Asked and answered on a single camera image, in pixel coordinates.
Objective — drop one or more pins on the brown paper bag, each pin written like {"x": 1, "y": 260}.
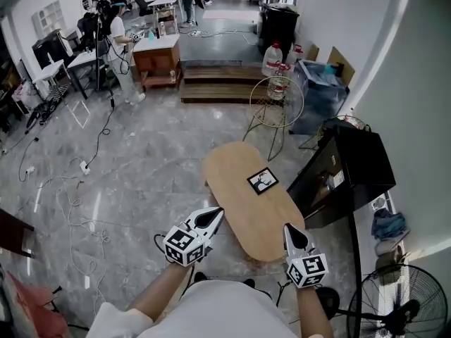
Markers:
{"x": 394, "y": 259}

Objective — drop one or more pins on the tall black cabinet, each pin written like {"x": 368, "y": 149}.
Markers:
{"x": 278, "y": 30}

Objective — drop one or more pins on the person's right forearm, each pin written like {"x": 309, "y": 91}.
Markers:
{"x": 313, "y": 312}

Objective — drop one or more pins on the white plastic bag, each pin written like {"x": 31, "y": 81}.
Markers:
{"x": 385, "y": 248}

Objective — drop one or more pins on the brown cardboard sheet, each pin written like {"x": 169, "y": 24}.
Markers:
{"x": 313, "y": 52}
{"x": 347, "y": 65}

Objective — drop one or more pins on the white cubby shelf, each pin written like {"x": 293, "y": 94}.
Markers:
{"x": 47, "y": 19}

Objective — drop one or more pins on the dark brown wooden bench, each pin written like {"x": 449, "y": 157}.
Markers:
{"x": 14, "y": 231}

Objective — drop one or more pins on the person's left black shoe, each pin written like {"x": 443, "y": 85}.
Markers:
{"x": 200, "y": 277}

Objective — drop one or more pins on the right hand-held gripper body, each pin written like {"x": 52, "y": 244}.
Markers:
{"x": 306, "y": 269}

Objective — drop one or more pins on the black picture frame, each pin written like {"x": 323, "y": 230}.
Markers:
{"x": 262, "y": 181}

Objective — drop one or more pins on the black pedestal fan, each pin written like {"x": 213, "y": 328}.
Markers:
{"x": 401, "y": 315}

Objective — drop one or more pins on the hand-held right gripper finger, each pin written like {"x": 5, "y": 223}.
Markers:
{"x": 288, "y": 241}
{"x": 304, "y": 243}

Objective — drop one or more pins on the red fabric bag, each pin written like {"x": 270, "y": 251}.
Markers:
{"x": 31, "y": 308}

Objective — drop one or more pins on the person's black shoe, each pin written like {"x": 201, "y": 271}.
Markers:
{"x": 248, "y": 283}
{"x": 200, "y": 277}

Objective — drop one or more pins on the white top desk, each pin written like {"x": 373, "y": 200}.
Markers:
{"x": 84, "y": 57}

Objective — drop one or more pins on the blue cloth pile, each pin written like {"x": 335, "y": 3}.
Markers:
{"x": 387, "y": 224}

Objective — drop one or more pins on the oval wooden table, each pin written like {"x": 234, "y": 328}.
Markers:
{"x": 239, "y": 174}

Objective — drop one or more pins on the black glass-door fridge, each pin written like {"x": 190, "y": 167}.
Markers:
{"x": 366, "y": 164}

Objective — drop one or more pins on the person's left forearm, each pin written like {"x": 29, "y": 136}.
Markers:
{"x": 158, "y": 291}

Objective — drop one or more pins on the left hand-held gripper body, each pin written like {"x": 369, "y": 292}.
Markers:
{"x": 183, "y": 245}

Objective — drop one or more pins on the long black bar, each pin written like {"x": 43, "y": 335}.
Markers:
{"x": 356, "y": 259}

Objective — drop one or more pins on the dark wooden steps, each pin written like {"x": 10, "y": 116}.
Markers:
{"x": 218, "y": 83}

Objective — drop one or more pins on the person's right black shoe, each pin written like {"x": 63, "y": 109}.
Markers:
{"x": 248, "y": 283}

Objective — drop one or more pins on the clear water jug red label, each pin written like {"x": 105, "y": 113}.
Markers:
{"x": 294, "y": 56}
{"x": 272, "y": 62}
{"x": 278, "y": 86}

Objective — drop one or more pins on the white power strip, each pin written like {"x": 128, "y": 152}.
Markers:
{"x": 84, "y": 167}
{"x": 30, "y": 170}

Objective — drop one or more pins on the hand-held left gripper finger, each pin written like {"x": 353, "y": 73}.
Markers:
{"x": 214, "y": 225}
{"x": 197, "y": 218}

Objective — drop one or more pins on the person's white shirt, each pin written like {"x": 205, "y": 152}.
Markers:
{"x": 218, "y": 312}

